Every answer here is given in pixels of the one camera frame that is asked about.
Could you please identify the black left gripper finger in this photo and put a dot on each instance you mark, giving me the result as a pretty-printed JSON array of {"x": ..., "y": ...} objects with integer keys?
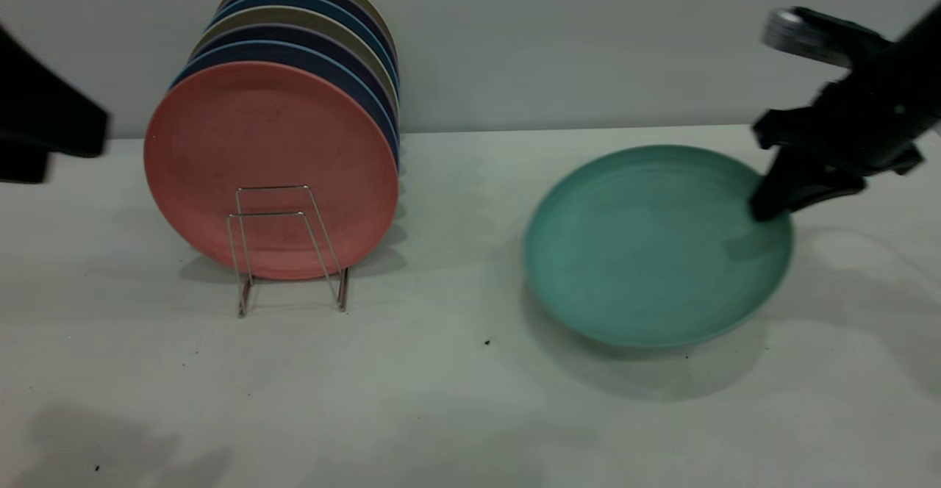
[
  {"x": 22, "y": 163},
  {"x": 51, "y": 113}
]

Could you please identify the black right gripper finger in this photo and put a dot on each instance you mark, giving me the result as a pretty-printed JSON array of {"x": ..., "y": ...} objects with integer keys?
[
  {"x": 834, "y": 189},
  {"x": 781, "y": 190}
]

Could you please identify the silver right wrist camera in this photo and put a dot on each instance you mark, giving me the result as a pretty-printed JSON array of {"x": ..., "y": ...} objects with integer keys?
[{"x": 798, "y": 31}]

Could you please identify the pink round plate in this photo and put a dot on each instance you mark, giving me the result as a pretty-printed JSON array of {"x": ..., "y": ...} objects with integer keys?
[{"x": 272, "y": 142}]

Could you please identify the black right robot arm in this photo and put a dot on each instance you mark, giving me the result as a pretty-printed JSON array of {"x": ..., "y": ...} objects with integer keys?
[{"x": 922, "y": 54}]

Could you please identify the navy blue round plate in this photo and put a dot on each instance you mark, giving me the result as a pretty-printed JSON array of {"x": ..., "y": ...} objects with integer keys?
[{"x": 294, "y": 52}]

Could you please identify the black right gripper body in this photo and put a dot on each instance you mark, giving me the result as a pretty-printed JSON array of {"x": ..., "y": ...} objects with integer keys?
[{"x": 853, "y": 124}]

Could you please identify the teal blue round plate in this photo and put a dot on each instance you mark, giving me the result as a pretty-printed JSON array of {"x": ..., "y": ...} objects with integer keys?
[{"x": 309, "y": 0}]

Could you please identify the green round plate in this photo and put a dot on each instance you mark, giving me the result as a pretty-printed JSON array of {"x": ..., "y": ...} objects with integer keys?
[{"x": 647, "y": 253}]

